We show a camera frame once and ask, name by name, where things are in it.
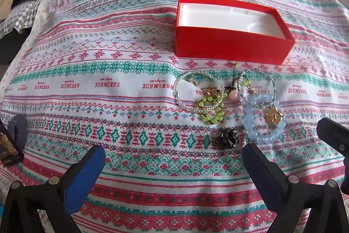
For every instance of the black device left edge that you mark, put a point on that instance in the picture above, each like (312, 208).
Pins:
(8, 145)

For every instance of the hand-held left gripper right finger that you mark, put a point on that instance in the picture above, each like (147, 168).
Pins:
(260, 170)

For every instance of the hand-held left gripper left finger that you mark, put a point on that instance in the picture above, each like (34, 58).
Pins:
(81, 178)

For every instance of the red cardboard box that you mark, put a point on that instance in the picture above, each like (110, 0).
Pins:
(231, 44)

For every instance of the black hair clip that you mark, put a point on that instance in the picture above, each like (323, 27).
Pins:
(226, 140)

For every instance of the grey checked bedsheet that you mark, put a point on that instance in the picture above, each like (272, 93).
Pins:
(19, 14)

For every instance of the patterned knit-print blanket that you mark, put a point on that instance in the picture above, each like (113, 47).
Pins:
(109, 58)

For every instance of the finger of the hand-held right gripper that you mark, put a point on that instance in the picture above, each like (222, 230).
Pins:
(345, 175)
(334, 136)

